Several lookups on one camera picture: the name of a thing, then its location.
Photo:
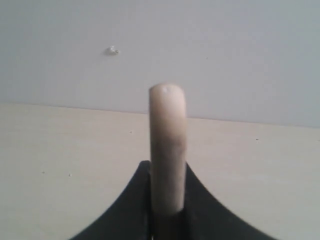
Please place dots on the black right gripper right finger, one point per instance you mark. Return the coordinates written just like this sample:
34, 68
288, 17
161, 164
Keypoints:
205, 218

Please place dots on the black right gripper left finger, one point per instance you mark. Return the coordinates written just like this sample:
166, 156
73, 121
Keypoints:
128, 218

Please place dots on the wooden handle paint brush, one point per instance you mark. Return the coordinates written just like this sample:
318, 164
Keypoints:
168, 147

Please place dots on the white blob on wall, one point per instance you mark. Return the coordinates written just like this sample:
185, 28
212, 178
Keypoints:
111, 51

